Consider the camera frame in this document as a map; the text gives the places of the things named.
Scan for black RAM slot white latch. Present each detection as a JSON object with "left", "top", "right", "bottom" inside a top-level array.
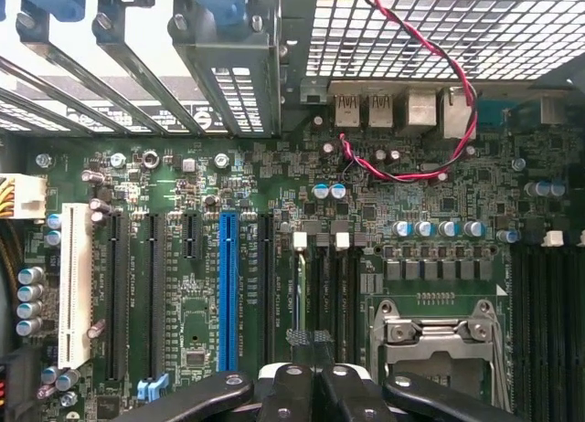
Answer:
[
  {"left": 292, "top": 232, "right": 309, "bottom": 336},
  {"left": 529, "top": 229, "right": 567, "bottom": 422},
  {"left": 335, "top": 232, "right": 351, "bottom": 364},
  {"left": 568, "top": 229, "right": 585, "bottom": 422}
]

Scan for black expansion slot blue latch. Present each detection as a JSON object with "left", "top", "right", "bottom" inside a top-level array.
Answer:
[{"left": 136, "top": 214, "right": 170, "bottom": 403}]

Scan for blue plastic retention clip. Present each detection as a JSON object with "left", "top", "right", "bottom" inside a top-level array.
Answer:
[
  {"left": 190, "top": 0, "right": 251, "bottom": 40},
  {"left": 20, "top": 0, "right": 88, "bottom": 24}
]

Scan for short black expansion slot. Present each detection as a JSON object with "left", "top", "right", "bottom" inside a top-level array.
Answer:
[{"left": 182, "top": 214, "right": 203, "bottom": 260}]

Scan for green motherboard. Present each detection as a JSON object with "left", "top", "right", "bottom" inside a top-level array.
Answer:
[{"left": 0, "top": 132, "right": 585, "bottom": 422}]

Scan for silver network port block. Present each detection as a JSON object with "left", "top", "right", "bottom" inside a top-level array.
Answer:
[{"left": 437, "top": 87, "right": 477, "bottom": 141}]

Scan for white power connector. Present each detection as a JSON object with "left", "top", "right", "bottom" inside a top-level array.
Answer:
[{"left": 0, "top": 173, "right": 48, "bottom": 220}]

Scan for black RAM slot grey latch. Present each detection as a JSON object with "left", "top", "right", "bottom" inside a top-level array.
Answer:
[
  {"left": 314, "top": 233, "right": 331, "bottom": 334},
  {"left": 350, "top": 233, "right": 367, "bottom": 364}
]

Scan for white PCI expansion slot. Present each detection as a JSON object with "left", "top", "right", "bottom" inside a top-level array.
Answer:
[{"left": 58, "top": 202, "right": 95, "bottom": 371}]

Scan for silver USB port stack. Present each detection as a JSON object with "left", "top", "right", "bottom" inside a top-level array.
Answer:
[
  {"left": 334, "top": 92, "right": 363, "bottom": 129},
  {"left": 367, "top": 92, "right": 395, "bottom": 128}
]

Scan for perforated metal slot cover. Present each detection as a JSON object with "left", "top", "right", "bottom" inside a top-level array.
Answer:
[{"left": 167, "top": 13, "right": 282, "bottom": 138}]

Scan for yellow black power wires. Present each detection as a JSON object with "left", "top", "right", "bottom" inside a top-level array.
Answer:
[{"left": 0, "top": 177, "right": 16, "bottom": 218}]

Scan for CPU socket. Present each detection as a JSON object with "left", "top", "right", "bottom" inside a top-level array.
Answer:
[{"left": 368, "top": 298, "right": 511, "bottom": 413}]

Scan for silver metal port block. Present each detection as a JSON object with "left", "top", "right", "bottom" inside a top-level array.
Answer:
[{"left": 396, "top": 88, "right": 438, "bottom": 136}]

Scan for black power connector red wires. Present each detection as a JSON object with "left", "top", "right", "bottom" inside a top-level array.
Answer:
[{"left": 0, "top": 348, "right": 43, "bottom": 422}]

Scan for grey metal PC case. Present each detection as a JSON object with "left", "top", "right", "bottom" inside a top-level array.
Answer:
[{"left": 0, "top": 0, "right": 585, "bottom": 142}]

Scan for wire locking lever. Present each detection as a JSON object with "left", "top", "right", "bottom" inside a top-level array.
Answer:
[{"left": 489, "top": 308, "right": 511, "bottom": 413}]

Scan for red black twisted wire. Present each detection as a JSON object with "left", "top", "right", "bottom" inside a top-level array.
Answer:
[{"left": 337, "top": 0, "right": 480, "bottom": 184}]

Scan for metal socket cover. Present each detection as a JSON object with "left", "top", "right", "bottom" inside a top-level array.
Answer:
[{"left": 383, "top": 315, "right": 497, "bottom": 364}]

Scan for long black expansion slot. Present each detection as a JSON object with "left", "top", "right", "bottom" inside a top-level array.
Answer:
[
  {"left": 105, "top": 211, "right": 131, "bottom": 382},
  {"left": 257, "top": 213, "right": 276, "bottom": 364}
]

